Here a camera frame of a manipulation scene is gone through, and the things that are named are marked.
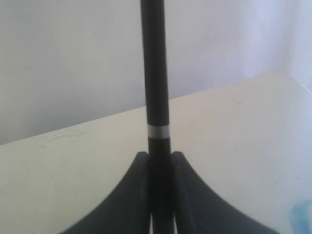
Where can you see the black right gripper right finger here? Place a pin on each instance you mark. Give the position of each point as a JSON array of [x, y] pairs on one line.
[[199, 210]]

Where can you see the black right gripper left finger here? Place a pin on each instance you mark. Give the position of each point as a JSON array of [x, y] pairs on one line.
[[126, 209]]

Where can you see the black paintbrush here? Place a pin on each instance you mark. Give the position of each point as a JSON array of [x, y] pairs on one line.
[[158, 122]]

